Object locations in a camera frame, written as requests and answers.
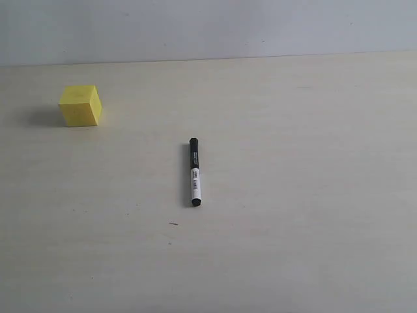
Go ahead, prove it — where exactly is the black and white marker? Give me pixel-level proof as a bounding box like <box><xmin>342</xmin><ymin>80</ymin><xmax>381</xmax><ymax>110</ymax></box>
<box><xmin>189</xmin><ymin>138</ymin><xmax>202</xmax><ymax>207</ymax></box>

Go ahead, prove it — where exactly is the yellow foam cube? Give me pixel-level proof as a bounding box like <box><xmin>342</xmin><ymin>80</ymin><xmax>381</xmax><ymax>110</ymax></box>
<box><xmin>58</xmin><ymin>85</ymin><xmax>102</xmax><ymax>127</ymax></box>

